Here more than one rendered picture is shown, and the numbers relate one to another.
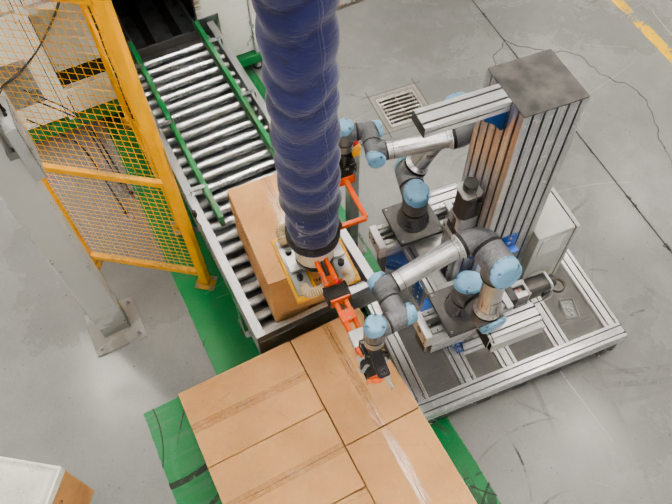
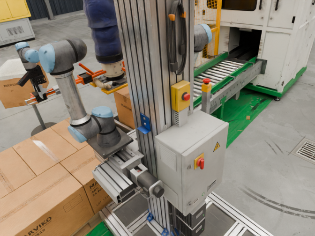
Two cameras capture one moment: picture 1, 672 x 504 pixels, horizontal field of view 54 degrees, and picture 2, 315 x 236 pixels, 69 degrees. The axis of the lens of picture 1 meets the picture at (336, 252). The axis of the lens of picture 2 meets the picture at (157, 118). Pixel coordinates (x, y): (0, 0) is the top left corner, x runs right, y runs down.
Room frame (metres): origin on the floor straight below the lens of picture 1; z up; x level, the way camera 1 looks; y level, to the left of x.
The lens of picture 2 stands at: (1.26, -1.73, 1.96)
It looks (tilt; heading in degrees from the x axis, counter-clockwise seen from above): 35 degrees down; 72
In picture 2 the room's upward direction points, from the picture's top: 5 degrees counter-clockwise
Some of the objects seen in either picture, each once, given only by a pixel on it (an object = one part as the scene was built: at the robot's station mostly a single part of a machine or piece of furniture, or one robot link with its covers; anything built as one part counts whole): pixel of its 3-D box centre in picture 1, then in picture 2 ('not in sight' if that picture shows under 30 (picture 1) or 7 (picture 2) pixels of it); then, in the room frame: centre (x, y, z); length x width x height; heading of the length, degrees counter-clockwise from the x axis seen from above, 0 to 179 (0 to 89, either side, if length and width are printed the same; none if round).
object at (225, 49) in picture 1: (281, 143); (220, 98); (2.75, 0.31, 0.50); 2.31 x 0.05 x 0.19; 26
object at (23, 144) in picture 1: (21, 139); not in sight; (1.83, 1.24, 1.62); 0.20 x 0.05 x 0.30; 26
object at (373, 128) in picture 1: (369, 133); not in sight; (1.86, -0.15, 1.55); 0.11 x 0.11 x 0.08; 8
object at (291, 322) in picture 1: (318, 309); (129, 130); (1.55, 0.10, 0.58); 0.70 x 0.03 x 0.06; 116
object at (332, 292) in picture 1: (336, 293); (85, 78); (1.28, 0.00, 1.25); 0.10 x 0.08 x 0.06; 111
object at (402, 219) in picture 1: (413, 213); not in sight; (1.78, -0.37, 1.09); 0.15 x 0.15 x 0.10
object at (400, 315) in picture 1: (398, 313); (33, 54); (1.03, -0.21, 1.55); 0.11 x 0.11 x 0.08; 25
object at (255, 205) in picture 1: (288, 243); (151, 101); (1.85, 0.24, 0.75); 0.60 x 0.40 x 0.40; 22
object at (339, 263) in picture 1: (334, 251); (121, 82); (1.55, 0.00, 1.15); 0.34 x 0.10 x 0.05; 21
